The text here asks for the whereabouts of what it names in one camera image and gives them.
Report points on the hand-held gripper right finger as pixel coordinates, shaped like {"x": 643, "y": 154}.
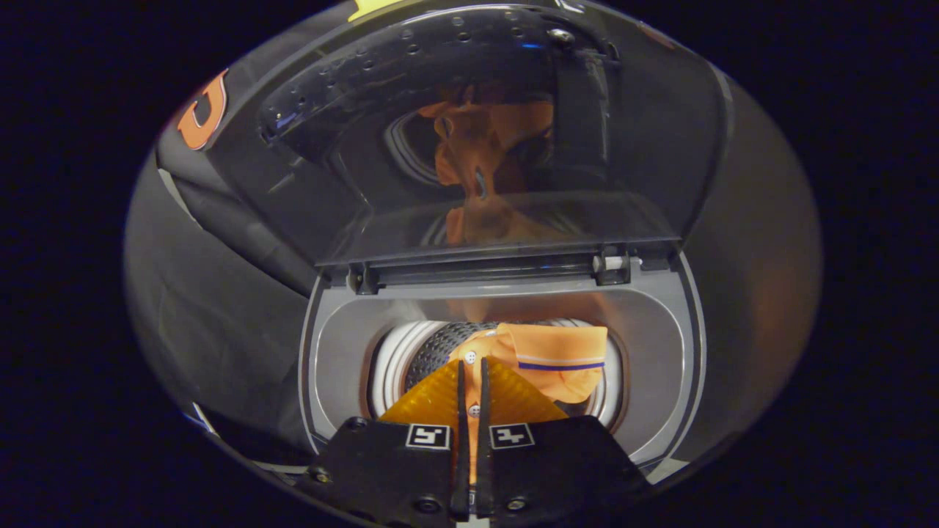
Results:
{"x": 557, "y": 469}

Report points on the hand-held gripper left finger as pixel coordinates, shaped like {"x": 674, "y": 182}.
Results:
{"x": 396, "y": 477}

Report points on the orange polo shirt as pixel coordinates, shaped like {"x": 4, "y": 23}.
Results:
{"x": 557, "y": 348}

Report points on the dark transparent washing machine lid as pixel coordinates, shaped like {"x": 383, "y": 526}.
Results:
{"x": 645, "y": 147}

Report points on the black backdrop cloth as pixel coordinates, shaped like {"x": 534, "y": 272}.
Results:
{"x": 220, "y": 308}

